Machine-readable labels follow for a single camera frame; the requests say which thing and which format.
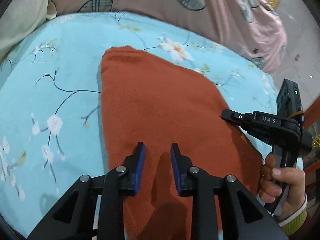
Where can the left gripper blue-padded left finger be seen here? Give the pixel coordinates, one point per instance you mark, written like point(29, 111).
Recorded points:
point(93, 207)

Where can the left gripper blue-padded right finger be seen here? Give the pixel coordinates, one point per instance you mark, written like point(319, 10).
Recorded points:
point(221, 205)

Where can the orange knit sweater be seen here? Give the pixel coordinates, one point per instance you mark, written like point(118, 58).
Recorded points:
point(147, 99)

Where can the person's right hand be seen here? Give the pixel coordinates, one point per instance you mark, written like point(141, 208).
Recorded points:
point(269, 191)

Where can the yellow-green sleeve cuff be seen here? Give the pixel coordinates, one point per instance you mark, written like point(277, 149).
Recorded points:
point(294, 222)

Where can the light blue floral bedsheet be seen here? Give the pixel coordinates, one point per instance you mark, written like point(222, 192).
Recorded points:
point(51, 130)

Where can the pink quilt with plaid hearts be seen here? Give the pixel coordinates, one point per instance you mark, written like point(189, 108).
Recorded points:
point(251, 28)

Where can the pale yellow pillow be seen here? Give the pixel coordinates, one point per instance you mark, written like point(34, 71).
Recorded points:
point(21, 18)

